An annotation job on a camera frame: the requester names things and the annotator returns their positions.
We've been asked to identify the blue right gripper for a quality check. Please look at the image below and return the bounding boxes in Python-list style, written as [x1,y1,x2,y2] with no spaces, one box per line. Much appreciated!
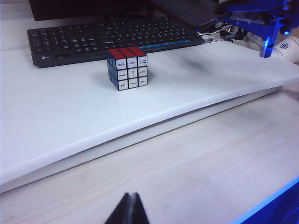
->
[195,0,299,58]

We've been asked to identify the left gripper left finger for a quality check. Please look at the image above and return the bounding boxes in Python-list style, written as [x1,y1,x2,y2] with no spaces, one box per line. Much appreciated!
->
[104,192,132,224]

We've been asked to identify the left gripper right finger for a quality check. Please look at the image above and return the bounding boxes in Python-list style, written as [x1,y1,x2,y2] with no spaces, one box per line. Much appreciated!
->
[131,192,150,224]

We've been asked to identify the black smartphone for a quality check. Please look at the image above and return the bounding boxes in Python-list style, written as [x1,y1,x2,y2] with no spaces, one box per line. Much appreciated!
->
[161,0,224,29]

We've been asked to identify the Rubik's cube with printed stickers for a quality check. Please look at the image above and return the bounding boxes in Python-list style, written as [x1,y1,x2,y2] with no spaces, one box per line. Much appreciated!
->
[107,46,149,92]

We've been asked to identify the white cup with blue logo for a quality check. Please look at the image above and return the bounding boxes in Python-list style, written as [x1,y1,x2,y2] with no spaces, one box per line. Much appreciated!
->
[272,36,299,64]

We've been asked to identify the white riser base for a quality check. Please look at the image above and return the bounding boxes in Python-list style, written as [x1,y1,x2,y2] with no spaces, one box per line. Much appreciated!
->
[0,85,285,194]

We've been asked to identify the white desk riser board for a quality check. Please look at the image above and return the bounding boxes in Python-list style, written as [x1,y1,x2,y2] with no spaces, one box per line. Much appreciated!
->
[0,18,299,185]

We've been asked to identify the black AOC monitor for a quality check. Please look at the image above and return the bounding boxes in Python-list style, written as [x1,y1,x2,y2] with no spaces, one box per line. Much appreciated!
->
[28,0,155,22]

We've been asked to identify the black computer keyboard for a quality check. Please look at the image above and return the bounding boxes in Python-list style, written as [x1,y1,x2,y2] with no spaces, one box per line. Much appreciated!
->
[26,17,204,69]

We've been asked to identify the white cable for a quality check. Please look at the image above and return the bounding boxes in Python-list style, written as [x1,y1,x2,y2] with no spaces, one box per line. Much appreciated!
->
[199,26,232,37]

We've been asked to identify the grey cable with metal plug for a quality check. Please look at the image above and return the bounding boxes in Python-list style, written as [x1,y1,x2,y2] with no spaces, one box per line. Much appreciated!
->
[202,37,234,45]

